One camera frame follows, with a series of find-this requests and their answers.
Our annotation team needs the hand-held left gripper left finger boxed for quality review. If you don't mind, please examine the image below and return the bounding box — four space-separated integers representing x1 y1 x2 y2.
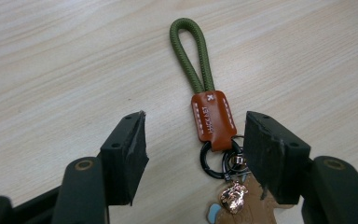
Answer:
51 110 150 224

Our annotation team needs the brown cartoon keychain charm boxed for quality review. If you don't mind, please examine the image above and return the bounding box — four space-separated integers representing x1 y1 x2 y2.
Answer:
206 173 295 224

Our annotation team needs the green cord keychain strap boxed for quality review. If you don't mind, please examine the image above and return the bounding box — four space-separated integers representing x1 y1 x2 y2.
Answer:
169 17 250 182

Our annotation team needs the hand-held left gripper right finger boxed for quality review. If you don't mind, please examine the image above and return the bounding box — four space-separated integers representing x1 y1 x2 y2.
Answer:
242 110 358 224

